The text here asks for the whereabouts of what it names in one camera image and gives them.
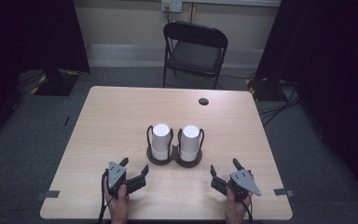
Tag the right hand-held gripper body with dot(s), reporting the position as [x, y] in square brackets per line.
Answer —
[244, 182]

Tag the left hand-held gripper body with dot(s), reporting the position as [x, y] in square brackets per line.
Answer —
[116, 177]

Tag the stack of white paper cups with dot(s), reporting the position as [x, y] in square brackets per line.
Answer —
[161, 140]
[189, 141]

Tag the person's right hand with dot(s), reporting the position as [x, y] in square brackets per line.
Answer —
[236, 210]

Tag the person's left hand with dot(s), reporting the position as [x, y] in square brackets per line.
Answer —
[118, 207]

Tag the grey tape strip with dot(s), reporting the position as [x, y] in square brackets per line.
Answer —
[284, 192]
[48, 194]

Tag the small black floor object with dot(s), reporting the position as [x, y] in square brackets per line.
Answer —
[66, 121]

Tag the black table grommet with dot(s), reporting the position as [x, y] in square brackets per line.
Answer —
[203, 101]

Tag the black stand base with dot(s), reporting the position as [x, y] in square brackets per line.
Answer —
[57, 84]
[265, 88]

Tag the black folding chair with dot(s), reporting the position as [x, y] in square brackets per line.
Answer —
[195, 56]

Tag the dark curtain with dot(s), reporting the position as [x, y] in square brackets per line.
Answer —
[332, 77]
[18, 46]

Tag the white wall outlet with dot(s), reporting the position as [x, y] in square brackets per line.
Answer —
[171, 5]

